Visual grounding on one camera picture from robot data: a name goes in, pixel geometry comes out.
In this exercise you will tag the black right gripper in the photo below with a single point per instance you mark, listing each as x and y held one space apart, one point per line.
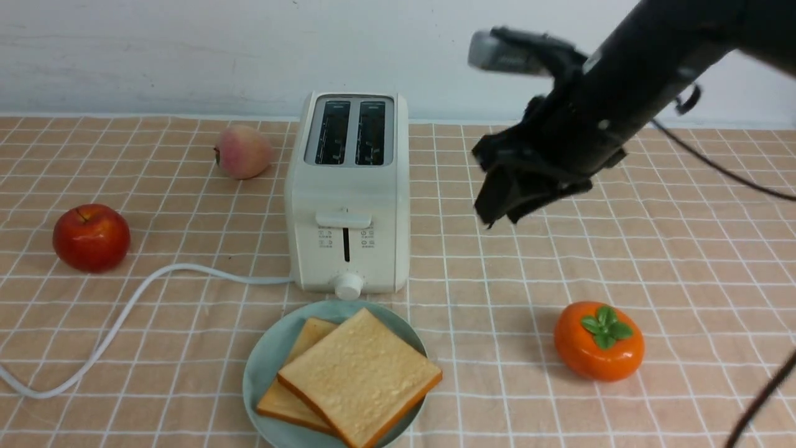
551 154

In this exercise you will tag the toast slice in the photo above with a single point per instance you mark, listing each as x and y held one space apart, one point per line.
287 398
366 378

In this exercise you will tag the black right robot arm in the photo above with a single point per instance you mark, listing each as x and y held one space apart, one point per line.
662 47

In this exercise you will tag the white two-slot toaster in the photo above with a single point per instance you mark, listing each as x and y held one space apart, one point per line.
347 195

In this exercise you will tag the orange persimmon with green leaves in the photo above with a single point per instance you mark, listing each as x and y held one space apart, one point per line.
598 342

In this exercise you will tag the pink peach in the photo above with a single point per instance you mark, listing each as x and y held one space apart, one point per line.
242 152

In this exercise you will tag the light blue round plate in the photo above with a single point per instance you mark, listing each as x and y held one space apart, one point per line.
272 350

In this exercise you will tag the beige checkered tablecloth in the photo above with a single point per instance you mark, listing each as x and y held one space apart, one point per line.
704 268

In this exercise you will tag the red apple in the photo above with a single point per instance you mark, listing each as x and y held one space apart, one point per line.
91 238

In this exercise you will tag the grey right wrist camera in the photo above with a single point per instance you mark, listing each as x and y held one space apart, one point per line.
519 52

